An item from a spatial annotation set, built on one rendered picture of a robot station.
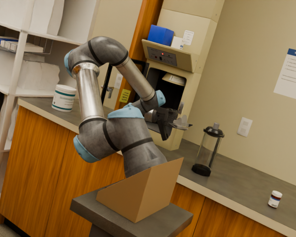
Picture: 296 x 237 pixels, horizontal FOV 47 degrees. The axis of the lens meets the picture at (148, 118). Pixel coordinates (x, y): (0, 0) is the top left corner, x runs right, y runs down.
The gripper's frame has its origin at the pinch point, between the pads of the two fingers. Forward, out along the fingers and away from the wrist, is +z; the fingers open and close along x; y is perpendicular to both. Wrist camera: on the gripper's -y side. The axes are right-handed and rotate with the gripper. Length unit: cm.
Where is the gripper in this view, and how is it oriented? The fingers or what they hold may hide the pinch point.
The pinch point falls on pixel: (190, 128)
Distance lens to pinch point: 177.1
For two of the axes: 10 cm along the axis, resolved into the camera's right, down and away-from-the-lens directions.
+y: 1.9, -9.7, -1.7
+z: 9.4, 2.3, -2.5
